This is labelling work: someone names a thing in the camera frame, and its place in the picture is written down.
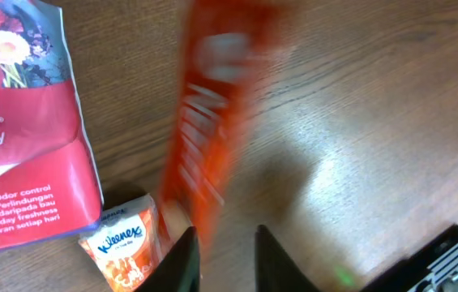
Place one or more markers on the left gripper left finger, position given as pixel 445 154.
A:
pixel 179 271

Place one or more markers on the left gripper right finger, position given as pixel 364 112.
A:
pixel 275 271

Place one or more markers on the orange Kleenex tissue pack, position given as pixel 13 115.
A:
pixel 125 246

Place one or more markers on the Carefree liners pack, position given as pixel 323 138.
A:
pixel 48 179

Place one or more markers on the red Nescafe stick sachet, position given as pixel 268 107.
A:
pixel 228 46

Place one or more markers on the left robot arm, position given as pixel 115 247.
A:
pixel 432 268

